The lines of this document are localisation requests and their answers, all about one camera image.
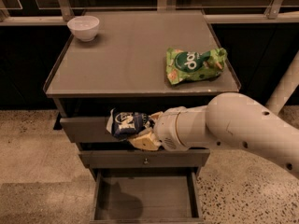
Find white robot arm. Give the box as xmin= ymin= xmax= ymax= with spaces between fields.
xmin=129 ymin=92 xmax=299 ymax=177

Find bottom grey drawer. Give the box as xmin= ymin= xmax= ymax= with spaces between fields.
xmin=89 ymin=168 xmax=204 ymax=224

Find top grey drawer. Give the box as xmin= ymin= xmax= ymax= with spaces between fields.
xmin=59 ymin=114 xmax=226 ymax=144

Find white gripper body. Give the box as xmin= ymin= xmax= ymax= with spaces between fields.
xmin=154 ymin=106 xmax=188 ymax=151

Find white ceramic bowl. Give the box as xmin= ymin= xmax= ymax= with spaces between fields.
xmin=67 ymin=16 xmax=100 ymax=42

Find blue chip bag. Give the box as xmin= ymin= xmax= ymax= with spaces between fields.
xmin=107 ymin=109 xmax=154 ymax=139

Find grey drawer cabinet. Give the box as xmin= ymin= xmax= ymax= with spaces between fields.
xmin=42 ymin=9 xmax=242 ymax=224

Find green chip bag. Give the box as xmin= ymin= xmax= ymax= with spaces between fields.
xmin=165 ymin=48 xmax=227 ymax=85

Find middle grey drawer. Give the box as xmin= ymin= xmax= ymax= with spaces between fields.
xmin=79 ymin=149 xmax=210 ymax=169

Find grey drawer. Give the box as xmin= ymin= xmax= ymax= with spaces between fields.
xmin=79 ymin=149 xmax=210 ymax=169
xmin=89 ymin=168 xmax=204 ymax=224
xmin=59 ymin=114 xmax=226 ymax=144

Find metal railing frame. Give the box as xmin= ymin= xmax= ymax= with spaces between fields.
xmin=0 ymin=0 xmax=299 ymax=26

